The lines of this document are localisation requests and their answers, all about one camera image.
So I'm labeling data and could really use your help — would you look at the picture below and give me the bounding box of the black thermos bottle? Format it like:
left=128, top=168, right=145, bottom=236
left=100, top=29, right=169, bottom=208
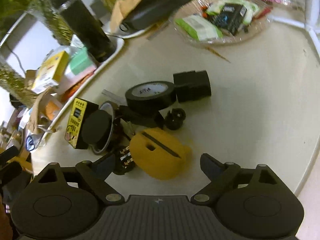
left=51, top=0, right=116, bottom=63

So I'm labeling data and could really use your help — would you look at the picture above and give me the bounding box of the black plug connector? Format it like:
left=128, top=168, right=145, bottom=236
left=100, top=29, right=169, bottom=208
left=113, top=146, right=136, bottom=176

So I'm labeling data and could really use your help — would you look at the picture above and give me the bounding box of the yellow timer box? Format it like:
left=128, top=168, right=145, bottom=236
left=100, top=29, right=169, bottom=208
left=65, top=98, right=99, bottom=150

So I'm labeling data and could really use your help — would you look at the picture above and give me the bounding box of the black zip case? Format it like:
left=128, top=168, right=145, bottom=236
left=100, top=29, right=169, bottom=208
left=119, top=0, right=191, bottom=31

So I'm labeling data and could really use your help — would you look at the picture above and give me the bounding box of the white tripod gimbal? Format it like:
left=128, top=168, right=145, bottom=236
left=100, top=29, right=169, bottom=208
left=270, top=0, right=319, bottom=53

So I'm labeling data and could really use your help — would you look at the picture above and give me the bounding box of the green wet wipes pack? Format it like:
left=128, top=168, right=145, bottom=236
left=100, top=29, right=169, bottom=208
left=175, top=15, right=223, bottom=41

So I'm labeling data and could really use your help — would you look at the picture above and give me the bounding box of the yellow medicine box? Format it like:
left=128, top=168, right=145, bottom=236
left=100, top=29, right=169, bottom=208
left=31, top=50, right=69, bottom=94

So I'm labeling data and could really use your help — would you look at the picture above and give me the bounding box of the green white tissue box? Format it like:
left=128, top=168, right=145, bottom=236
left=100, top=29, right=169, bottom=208
left=61, top=47, right=97, bottom=86

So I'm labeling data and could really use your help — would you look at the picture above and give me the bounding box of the orange gloved right hand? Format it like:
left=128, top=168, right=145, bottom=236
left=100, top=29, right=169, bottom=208
left=0, top=198, right=13, bottom=240

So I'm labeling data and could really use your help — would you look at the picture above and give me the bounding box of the black tape roll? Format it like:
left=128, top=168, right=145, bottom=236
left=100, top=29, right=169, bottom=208
left=125, top=81, right=177, bottom=114

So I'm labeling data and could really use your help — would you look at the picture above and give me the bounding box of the small black knob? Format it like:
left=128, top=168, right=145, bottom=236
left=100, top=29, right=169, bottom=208
left=165, top=108, right=186, bottom=131

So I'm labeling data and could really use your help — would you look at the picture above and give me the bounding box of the yellow foam holder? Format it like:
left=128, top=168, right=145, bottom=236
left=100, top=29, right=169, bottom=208
left=129, top=128, right=192, bottom=180

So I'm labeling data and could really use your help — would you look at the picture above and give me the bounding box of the left glass vase bamboo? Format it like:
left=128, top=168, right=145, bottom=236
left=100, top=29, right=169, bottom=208
left=0, top=0, right=66, bottom=108

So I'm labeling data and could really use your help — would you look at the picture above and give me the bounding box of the wicker snack basket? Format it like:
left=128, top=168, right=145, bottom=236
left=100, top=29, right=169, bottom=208
left=172, top=0, right=272, bottom=47

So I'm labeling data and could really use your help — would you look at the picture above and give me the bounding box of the white plastic tray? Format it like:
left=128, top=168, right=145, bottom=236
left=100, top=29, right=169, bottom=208
left=0, top=10, right=125, bottom=153

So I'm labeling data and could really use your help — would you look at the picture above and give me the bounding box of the black cylinder adapter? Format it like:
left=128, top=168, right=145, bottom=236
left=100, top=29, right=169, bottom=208
left=173, top=70, right=212, bottom=103

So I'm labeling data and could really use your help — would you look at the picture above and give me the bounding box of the black snack packet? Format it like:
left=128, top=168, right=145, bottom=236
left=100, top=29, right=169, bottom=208
left=213, top=3, right=247, bottom=36

